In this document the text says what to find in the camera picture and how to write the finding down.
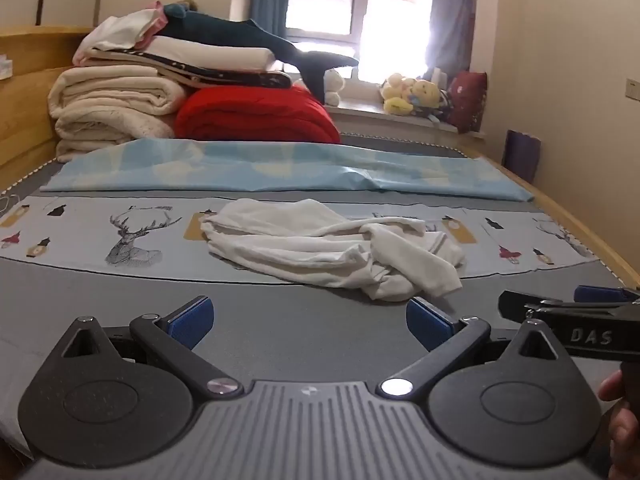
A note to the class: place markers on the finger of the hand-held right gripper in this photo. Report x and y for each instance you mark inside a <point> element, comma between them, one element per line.
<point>530,304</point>
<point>597,294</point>

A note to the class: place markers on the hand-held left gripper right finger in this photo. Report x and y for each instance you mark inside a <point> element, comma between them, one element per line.
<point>427,322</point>

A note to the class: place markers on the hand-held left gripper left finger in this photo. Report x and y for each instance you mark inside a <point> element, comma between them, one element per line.
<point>192,321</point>

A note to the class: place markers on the white garment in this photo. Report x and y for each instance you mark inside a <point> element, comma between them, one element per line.
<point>320,247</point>

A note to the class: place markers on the person's right hand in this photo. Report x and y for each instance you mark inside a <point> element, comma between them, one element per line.
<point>625,430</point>

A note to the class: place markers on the deer printed bedsheet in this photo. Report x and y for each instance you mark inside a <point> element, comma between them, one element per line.
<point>90,240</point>

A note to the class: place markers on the light blue patterned sheet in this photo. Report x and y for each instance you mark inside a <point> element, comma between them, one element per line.
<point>250,165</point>

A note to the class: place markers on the dark red pillow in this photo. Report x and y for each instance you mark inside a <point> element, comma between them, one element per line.
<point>469,102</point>

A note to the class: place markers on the red folded quilt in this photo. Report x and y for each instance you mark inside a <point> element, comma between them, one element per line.
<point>260,115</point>

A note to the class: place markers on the windowsill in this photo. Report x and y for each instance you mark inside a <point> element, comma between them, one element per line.
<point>365,110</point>

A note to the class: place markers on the pale yellow plush toy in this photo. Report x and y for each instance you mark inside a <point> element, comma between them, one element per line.
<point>396,92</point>

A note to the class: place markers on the cream folded quilt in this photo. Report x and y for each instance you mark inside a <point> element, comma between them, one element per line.
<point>110,95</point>

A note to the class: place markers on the white plush bear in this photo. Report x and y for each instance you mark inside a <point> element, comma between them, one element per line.
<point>334,85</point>

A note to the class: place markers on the white folded blanket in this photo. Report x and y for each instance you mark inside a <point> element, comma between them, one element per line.
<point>215,55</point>

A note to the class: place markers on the dark blue shark plush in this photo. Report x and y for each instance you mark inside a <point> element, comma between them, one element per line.
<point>250,35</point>

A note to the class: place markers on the purple grey curtain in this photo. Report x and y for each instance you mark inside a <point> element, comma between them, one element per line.
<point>450,15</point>

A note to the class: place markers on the pink cloth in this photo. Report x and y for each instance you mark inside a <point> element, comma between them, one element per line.
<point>159,20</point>

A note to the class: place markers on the small white box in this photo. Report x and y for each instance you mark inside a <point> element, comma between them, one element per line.
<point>5,66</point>

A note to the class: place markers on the window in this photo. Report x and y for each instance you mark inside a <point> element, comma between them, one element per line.
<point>350,5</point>

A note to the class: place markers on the wall socket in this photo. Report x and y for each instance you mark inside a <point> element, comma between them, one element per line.
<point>633,86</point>

